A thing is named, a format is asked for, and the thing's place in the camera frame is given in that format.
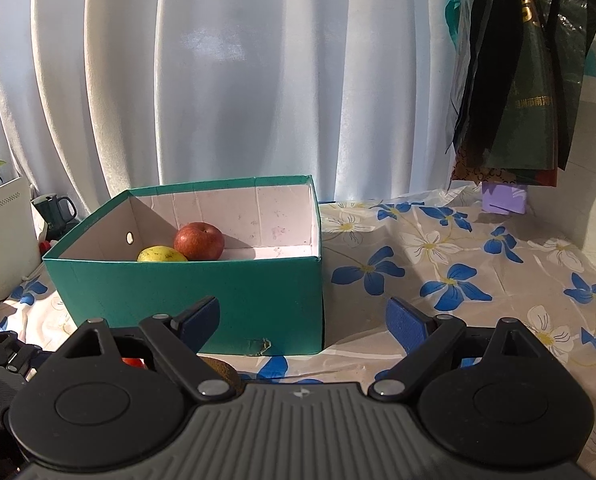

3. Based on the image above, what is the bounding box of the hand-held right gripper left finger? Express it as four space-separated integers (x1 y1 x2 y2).
63 296 235 401

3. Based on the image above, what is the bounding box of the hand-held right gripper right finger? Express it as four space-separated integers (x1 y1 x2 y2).
368 297 534 401

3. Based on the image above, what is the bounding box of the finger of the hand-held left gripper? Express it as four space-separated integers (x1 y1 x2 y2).
0 331 49 386

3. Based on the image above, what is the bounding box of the teal cardboard box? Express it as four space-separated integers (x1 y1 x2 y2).
42 175 325 356

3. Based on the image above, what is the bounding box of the yellow pear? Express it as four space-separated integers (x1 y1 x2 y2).
137 245 189 264

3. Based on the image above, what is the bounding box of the red apple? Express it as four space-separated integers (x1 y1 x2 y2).
173 221 225 262

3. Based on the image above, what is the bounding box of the brown kiwi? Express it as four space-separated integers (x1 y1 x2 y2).
200 357 241 396

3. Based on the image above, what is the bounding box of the blue floral tablecloth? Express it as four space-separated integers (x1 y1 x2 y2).
0 185 596 480

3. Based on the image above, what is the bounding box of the white perforated router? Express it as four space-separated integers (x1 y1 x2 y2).
0 176 46 303

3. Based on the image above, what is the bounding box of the dark green mug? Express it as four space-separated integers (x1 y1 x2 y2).
31 194 77 241

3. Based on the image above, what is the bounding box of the purple box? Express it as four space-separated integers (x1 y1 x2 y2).
482 182 528 216

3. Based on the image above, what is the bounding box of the brown patterned bag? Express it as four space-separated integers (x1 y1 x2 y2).
452 152 518 186

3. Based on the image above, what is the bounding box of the white curtain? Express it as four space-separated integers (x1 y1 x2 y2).
0 0 478 223

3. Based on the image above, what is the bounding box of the dark green printed bag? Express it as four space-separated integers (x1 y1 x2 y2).
460 0 563 188

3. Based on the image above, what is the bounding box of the teal plastic bag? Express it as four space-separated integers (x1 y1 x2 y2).
444 0 461 41

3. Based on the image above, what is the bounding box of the black plastic bag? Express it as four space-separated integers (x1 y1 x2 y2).
522 0 596 171

